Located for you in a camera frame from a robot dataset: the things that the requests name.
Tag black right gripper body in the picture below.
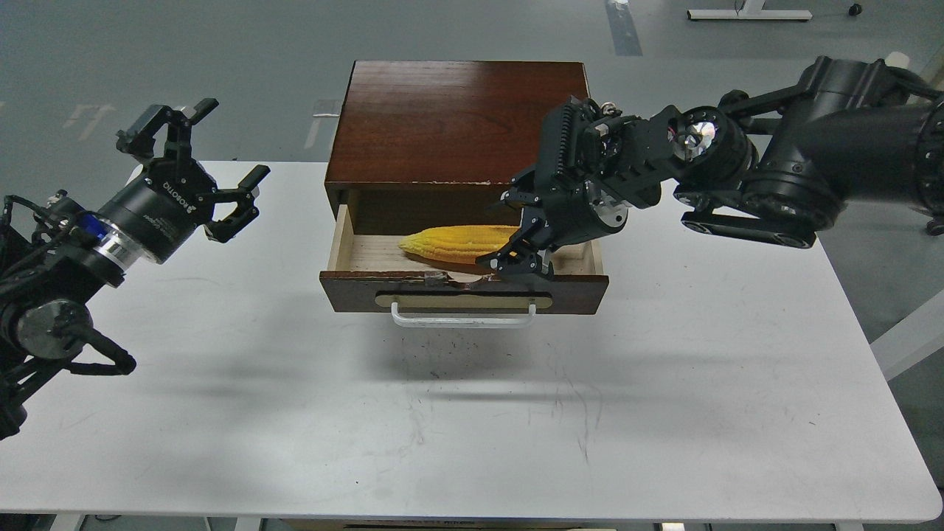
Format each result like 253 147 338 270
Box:
513 97 662 249

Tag white office chair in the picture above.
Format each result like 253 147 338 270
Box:
884 49 942 236

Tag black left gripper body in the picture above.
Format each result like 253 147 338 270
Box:
97 159 217 263

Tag wooden drawer with white handle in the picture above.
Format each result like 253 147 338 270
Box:
319 205 609 320

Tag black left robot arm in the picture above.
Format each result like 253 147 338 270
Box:
1 98 270 438

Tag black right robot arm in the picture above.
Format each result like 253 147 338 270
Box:
476 56 942 281

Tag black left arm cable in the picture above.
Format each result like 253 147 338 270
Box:
63 324 138 377

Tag dark wooden drawer cabinet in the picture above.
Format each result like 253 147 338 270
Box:
324 60 589 235

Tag white table base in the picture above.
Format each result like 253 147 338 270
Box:
687 1 813 21

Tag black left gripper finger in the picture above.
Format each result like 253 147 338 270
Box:
116 98 220 164
204 164 271 244

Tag yellow corn cob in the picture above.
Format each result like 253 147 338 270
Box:
398 224 518 265

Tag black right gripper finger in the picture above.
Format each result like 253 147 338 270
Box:
499 176 550 228
476 221 555 280

